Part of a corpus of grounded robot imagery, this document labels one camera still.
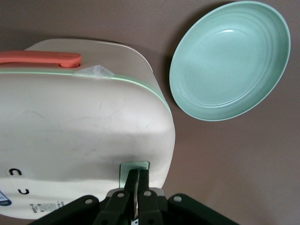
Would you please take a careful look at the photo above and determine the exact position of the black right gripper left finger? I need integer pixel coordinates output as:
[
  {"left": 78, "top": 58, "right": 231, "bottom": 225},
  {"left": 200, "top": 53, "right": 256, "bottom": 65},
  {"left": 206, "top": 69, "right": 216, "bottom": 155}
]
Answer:
[{"left": 93, "top": 169, "right": 139, "bottom": 225}]

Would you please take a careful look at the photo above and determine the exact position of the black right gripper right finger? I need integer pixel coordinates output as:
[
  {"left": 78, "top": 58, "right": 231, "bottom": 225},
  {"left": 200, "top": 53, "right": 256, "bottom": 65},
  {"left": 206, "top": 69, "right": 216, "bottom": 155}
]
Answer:
[{"left": 137, "top": 169, "right": 165, "bottom": 225}]

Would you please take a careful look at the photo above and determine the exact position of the mint green rice cooker button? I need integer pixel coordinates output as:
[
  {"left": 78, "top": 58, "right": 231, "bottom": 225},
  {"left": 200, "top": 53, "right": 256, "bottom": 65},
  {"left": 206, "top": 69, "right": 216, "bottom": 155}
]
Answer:
[{"left": 120, "top": 161, "right": 151, "bottom": 188}]

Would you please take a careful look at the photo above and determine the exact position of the cream rice cooker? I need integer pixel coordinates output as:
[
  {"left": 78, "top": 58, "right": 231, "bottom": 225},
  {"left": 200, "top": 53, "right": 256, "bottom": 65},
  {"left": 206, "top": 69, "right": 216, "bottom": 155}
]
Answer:
[{"left": 0, "top": 38, "right": 177, "bottom": 221}]

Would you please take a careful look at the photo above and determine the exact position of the clear tape piece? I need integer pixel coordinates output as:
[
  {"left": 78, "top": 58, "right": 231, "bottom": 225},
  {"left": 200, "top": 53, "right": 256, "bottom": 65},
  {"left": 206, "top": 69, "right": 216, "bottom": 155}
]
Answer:
[{"left": 76, "top": 65, "right": 115, "bottom": 78}]

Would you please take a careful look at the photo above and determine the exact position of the mint green round plate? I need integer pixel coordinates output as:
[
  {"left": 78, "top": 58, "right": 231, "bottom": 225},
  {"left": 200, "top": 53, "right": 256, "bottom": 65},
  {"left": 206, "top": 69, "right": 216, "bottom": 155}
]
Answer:
[{"left": 169, "top": 0, "right": 292, "bottom": 122}]

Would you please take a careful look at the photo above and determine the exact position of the orange rice cooker handle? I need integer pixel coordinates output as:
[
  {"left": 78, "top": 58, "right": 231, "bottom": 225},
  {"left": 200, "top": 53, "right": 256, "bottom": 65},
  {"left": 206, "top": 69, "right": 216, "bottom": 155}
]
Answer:
[{"left": 0, "top": 51, "right": 83, "bottom": 69}]

